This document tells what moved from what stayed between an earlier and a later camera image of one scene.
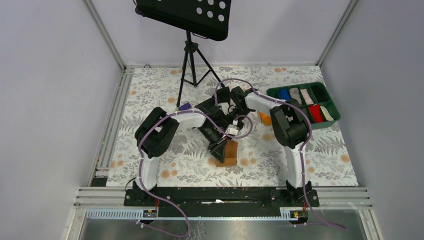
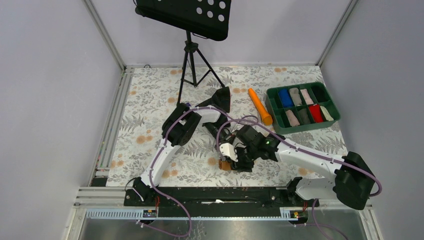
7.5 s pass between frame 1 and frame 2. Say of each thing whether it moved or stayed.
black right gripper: moved
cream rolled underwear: stayed
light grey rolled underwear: stayed
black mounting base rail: stayed
